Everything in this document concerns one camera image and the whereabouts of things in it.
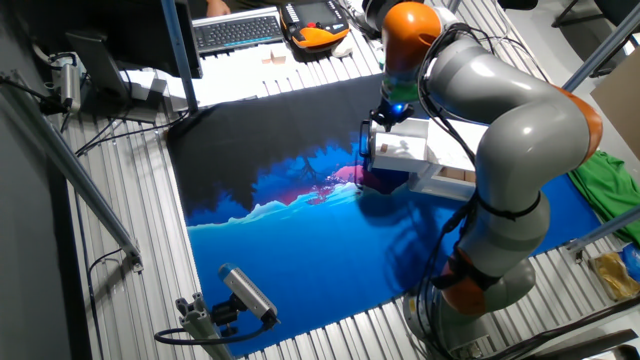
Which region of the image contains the grey mounted camera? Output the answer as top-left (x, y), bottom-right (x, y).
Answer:
top-left (48, 51), bottom-right (85, 114)

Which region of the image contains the black floor cable hose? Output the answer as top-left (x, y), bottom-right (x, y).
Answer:
top-left (479, 294), bottom-right (640, 360)

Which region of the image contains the blue landscape printed mat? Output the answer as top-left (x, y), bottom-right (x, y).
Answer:
top-left (166, 72), bottom-right (601, 357)

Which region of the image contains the white paper sheet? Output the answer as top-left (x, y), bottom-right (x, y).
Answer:
top-left (124, 49), bottom-right (281, 109)

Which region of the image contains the black monitor cable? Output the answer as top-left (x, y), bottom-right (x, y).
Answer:
top-left (74, 109), bottom-right (191, 157)

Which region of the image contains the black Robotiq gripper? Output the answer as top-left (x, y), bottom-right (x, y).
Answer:
top-left (368, 96), bottom-right (417, 134)

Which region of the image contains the black computer keyboard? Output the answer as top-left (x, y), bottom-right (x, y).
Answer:
top-left (192, 7), bottom-right (285, 56)

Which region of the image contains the white cabinet frame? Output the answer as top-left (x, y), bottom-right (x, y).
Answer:
top-left (408, 117), bottom-right (489, 202)

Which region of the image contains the black robot base cable bundle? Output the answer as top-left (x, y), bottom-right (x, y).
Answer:
top-left (409, 199), bottom-right (476, 360)

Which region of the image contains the grey monitor stand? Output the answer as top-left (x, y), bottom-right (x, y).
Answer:
top-left (64, 29), bottom-right (161, 125)

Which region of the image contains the short aluminium extrusion bracket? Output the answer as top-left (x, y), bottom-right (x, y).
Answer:
top-left (174, 292), bottom-right (235, 360)

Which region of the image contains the orange black teach pendant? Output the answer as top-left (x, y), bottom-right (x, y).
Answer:
top-left (278, 0), bottom-right (351, 51)

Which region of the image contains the black velcro strap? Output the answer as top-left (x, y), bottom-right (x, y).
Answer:
top-left (430, 249), bottom-right (501, 292)
top-left (473, 191), bottom-right (544, 222)

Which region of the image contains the person's hand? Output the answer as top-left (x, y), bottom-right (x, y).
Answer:
top-left (206, 0), bottom-right (232, 18)

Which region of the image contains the white drawer with black handle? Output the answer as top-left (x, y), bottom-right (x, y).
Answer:
top-left (358, 117), bottom-right (430, 175)

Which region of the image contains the brown cardboard sheet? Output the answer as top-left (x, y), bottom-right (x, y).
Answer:
top-left (589, 59), bottom-right (640, 161)

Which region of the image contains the green cloth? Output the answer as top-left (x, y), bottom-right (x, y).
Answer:
top-left (567, 149), bottom-right (640, 246)

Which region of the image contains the white plastic object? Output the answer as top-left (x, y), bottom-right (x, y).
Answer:
top-left (332, 37), bottom-right (355, 59)

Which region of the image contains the yellow plastic bag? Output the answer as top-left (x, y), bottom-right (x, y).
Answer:
top-left (589, 251), bottom-right (640, 302)

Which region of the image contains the black computer monitor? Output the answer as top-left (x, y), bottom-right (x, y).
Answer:
top-left (9, 0), bottom-right (204, 81)

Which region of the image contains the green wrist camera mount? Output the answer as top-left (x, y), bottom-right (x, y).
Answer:
top-left (382, 74), bottom-right (421, 105)

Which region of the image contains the grey camera with blue end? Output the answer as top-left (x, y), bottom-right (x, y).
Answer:
top-left (217, 262), bottom-right (281, 327)

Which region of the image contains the black camera cable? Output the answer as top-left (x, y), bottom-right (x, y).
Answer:
top-left (152, 319), bottom-right (274, 347)

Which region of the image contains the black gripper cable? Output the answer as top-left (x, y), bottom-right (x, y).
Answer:
top-left (417, 22), bottom-right (484, 169)

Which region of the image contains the blue plastic bag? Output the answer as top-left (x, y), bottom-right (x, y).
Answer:
top-left (619, 242), bottom-right (640, 284)

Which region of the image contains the long aluminium beam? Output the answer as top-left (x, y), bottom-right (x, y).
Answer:
top-left (559, 2), bottom-right (640, 96)
top-left (564, 205), bottom-right (640, 254)
top-left (0, 69), bottom-right (145, 274)

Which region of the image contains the black chair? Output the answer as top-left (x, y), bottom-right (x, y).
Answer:
top-left (549, 0), bottom-right (640, 79)

